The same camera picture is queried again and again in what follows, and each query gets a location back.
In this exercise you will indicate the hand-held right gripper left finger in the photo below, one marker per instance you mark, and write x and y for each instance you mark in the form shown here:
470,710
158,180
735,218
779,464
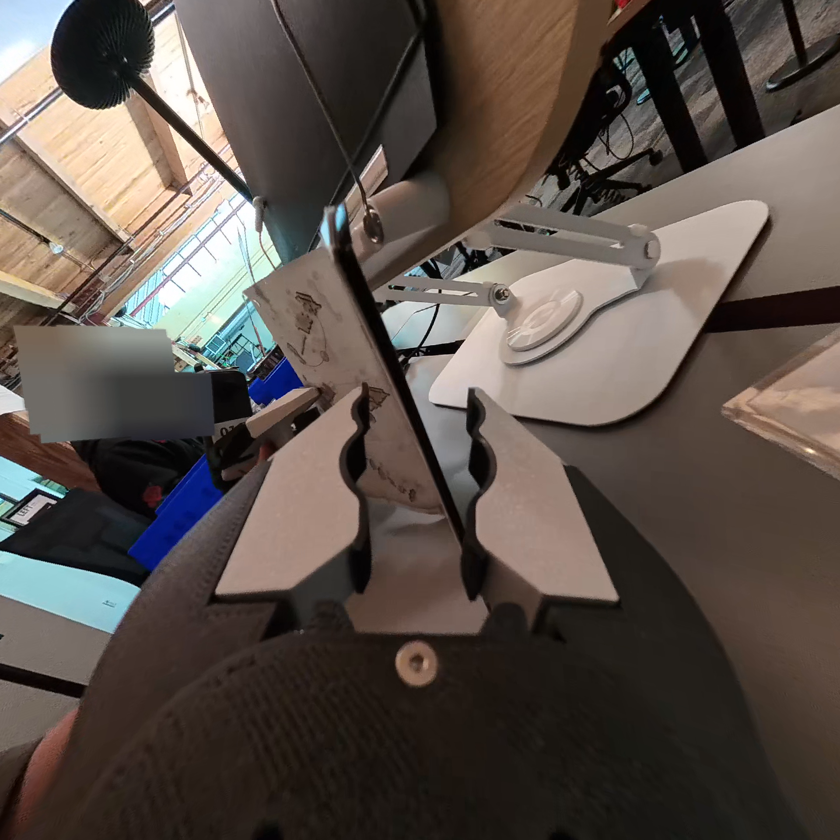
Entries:
295,525

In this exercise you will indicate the clear acrylic box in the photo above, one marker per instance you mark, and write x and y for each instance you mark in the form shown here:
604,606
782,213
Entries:
794,407

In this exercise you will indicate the black monitor on stand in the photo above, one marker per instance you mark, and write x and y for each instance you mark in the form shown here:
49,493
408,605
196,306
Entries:
295,79

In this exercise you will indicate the grey desk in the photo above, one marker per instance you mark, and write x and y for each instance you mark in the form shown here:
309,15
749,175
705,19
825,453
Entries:
656,525

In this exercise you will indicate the black pleated disc lamp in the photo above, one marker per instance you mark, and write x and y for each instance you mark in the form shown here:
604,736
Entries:
102,52

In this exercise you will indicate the white metal stand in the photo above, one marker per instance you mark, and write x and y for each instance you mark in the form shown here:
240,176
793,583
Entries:
590,341

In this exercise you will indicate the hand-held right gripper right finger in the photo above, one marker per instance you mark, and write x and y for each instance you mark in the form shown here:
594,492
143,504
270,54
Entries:
544,525

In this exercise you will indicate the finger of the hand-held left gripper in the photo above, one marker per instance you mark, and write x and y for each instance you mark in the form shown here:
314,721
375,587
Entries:
246,467
289,410

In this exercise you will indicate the black table legs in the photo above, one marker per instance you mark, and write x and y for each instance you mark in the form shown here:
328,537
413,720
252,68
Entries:
722,79

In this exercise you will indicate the illustrated instruction booklet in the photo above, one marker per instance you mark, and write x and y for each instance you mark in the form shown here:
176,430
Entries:
315,315

